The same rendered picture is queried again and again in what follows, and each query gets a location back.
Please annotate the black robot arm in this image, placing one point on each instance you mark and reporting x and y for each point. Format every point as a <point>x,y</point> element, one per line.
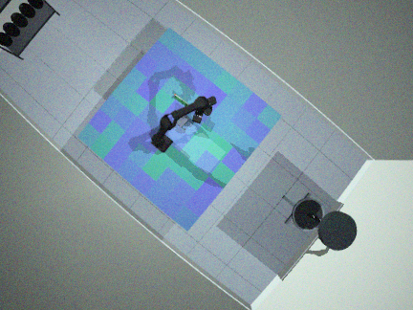
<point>200,104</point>

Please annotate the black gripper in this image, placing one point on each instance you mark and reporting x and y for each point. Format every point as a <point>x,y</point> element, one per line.
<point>196,118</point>

